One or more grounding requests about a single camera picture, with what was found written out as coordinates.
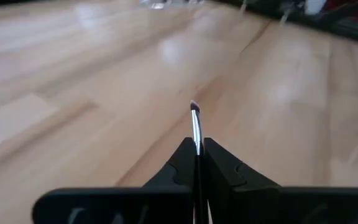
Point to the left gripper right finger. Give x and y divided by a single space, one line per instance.
259 205

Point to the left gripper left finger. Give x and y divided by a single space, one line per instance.
135 205

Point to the thin black makeup brush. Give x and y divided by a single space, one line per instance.
196 127

